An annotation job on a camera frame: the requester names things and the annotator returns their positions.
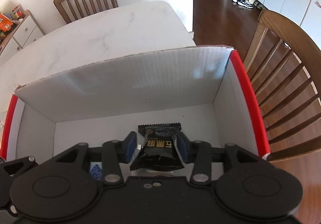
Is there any blue wafer snack packet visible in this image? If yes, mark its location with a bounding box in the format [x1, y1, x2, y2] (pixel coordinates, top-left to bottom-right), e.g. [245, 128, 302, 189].
[89, 162, 102, 181]

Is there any black snack packet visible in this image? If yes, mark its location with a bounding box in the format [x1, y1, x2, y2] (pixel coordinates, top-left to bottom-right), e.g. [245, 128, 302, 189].
[130, 123, 184, 172]

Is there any red cardboard box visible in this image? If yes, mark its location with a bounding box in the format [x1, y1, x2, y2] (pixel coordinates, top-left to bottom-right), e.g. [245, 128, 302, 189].
[1, 46, 270, 163]

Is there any wooden chair beside box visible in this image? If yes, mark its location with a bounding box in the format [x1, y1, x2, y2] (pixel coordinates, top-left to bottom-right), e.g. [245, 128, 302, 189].
[243, 10, 320, 163]

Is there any white sideboard cabinet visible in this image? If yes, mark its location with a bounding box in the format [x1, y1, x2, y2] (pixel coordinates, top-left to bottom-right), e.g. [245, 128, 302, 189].
[0, 10, 45, 66]

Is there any orange snack bag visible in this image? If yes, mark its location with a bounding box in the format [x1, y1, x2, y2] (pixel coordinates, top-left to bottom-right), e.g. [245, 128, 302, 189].
[0, 13, 14, 33]

